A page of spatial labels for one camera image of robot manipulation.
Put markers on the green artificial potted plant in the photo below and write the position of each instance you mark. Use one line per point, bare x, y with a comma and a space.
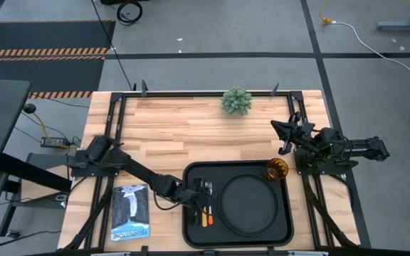
236, 101

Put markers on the Yellowstone waterfall book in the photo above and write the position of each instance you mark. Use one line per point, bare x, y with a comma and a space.
130, 213

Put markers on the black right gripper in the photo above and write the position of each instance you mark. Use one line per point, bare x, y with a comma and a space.
303, 135

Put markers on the amber faceted glass cup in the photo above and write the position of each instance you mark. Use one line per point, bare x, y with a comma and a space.
277, 169

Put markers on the black round plate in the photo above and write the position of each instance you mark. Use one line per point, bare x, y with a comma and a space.
249, 204

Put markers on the black round knob object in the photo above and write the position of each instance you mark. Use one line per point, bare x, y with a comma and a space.
29, 108

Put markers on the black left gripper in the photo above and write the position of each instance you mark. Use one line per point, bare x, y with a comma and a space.
190, 197

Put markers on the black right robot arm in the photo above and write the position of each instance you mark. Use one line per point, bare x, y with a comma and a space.
365, 147

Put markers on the black power adapter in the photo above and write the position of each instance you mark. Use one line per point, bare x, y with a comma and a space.
52, 142

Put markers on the black table clamp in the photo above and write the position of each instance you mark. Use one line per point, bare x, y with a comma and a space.
143, 89
274, 90

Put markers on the grey metal table leg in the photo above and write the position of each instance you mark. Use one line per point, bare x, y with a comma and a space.
404, 25

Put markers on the black equipment stand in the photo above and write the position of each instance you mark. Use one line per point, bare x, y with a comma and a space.
34, 170

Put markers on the black textured serving tray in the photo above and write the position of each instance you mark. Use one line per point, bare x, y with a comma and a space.
198, 238

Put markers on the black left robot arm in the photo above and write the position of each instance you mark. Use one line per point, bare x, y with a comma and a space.
137, 169

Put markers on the black aluminium table frame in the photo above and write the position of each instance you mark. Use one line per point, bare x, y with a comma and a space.
190, 94

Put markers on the black hazard-striped floor mat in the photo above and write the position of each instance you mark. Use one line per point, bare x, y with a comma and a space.
48, 35
48, 74

